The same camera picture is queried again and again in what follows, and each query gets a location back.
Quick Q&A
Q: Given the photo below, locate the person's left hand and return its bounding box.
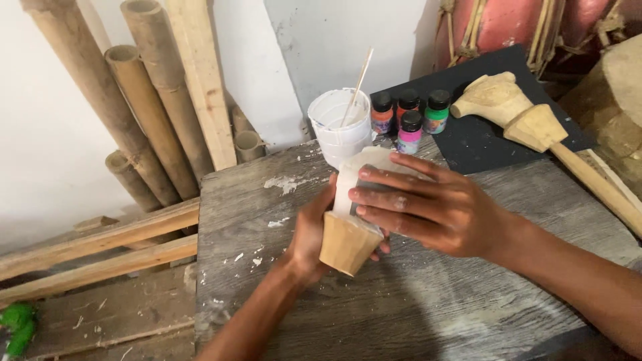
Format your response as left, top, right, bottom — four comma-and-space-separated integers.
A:
286, 173, 391, 287

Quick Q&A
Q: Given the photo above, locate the person's right hand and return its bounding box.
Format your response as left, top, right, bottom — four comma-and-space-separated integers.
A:
348, 152, 512, 259

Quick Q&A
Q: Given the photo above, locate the white-painted carved wooden piece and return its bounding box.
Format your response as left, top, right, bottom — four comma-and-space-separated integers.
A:
319, 145, 432, 277

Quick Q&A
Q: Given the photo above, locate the pink paint bottle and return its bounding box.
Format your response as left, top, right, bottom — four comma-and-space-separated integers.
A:
397, 110, 423, 155

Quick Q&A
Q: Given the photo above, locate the green paint bottle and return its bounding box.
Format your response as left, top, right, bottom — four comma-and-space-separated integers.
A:
423, 90, 451, 134

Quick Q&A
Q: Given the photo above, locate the black board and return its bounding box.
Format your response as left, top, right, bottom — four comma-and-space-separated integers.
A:
369, 44, 599, 175

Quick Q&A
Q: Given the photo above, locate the orange paint bottle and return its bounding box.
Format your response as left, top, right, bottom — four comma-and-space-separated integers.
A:
370, 92, 394, 135

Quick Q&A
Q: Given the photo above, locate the red paint bottle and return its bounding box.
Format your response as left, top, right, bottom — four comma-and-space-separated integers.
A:
397, 89, 421, 123

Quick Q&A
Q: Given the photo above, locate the white plastic paint cup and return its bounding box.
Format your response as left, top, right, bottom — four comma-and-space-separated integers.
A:
307, 88, 373, 170

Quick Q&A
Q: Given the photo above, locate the unpainted carved wooden staff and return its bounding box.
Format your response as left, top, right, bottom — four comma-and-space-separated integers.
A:
450, 71, 642, 239

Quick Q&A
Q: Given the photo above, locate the thin wooden stir stick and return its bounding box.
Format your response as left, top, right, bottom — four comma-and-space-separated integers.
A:
340, 47, 375, 127

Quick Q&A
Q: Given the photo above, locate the pale wooden plank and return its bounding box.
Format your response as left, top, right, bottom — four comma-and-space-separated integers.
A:
165, 0, 238, 171

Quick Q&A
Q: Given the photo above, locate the large wooden log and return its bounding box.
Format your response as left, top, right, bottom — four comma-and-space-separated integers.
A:
558, 34, 642, 201

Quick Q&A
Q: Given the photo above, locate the bundle of bamboo poles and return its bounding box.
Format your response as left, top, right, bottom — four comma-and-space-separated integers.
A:
19, 0, 268, 213

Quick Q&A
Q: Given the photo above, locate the green object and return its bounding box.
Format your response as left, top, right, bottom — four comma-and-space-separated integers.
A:
0, 303, 38, 358

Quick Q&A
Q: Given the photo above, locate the red drum with rope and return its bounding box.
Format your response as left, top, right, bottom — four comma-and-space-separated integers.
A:
434, 0, 642, 76

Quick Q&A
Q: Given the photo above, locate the wooden slat frame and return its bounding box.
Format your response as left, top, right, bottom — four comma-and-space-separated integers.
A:
0, 198, 200, 308

